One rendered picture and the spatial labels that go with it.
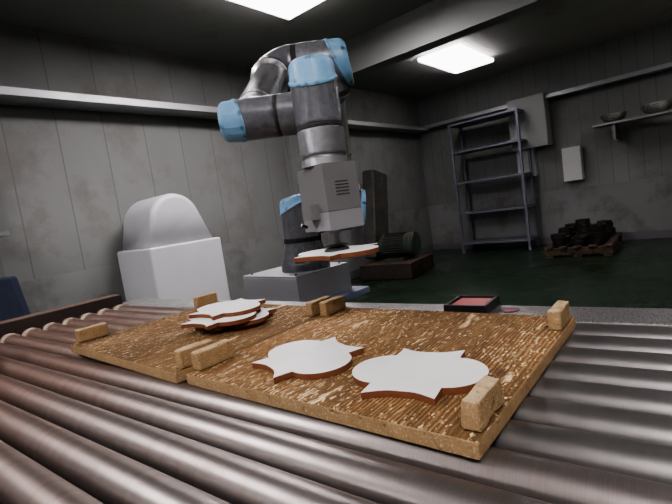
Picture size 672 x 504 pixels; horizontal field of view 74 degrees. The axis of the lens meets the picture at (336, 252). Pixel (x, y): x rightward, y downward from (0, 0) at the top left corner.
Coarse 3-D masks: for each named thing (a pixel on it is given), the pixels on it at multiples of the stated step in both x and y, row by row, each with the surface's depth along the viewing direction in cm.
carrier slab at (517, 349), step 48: (288, 336) 71; (336, 336) 67; (384, 336) 64; (432, 336) 61; (480, 336) 58; (528, 336) 55; (192, 384) 59; (240, 384) 53; (288, 384) 51; (336, 384) 49; (528, 384) 44; (384, 432) 40; (432, 432) 36; (480, 432) 35
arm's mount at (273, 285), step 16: (272, 272) 138; (304, 272) 129; (320, 272) 130; (336, 272) 136; (256, 288) 135; (272, 288) 130; (288, 288) 125; (304, 288) 125; (320, 288) 130; (336, 288) 136
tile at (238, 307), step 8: (216, 304) 90; (224, 304) 89; (232, 304) 88; (240, 304) 87; (248, 304) 85; (256, 304) 84; (200, 312) 84; (208, 312) 83; (216, 312) 82; (224, 312) 81; (232, 312) 80; (240, 312) 80; (248, 312) 81
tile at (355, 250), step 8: (352, 248) 72; (360, 248) 70; (368, 248) 68; (376, 248) 69; (304, 256) 70; (312, 256) 69; (320, 256) 68; (328, 256) 66; (336, 256) 67; (344, 256) 67; (352, 256) 67
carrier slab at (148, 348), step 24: (192, 312) 103; (288, 312) 89; (120, 336) 89; (144, 336) 86; (168, 336) 83; (192, 336) 80; (216, 336) 78; (240, 336) 76; (264, 336) 73; (120, 360) 73; (144, 360) 69; (168, 360) 68
